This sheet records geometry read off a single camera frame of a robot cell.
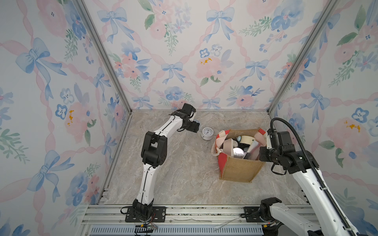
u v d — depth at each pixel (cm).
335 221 38
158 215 74
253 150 84
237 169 74
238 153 83
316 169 44
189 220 73
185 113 79
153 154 59
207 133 102
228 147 83
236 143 88
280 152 53
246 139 84
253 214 71
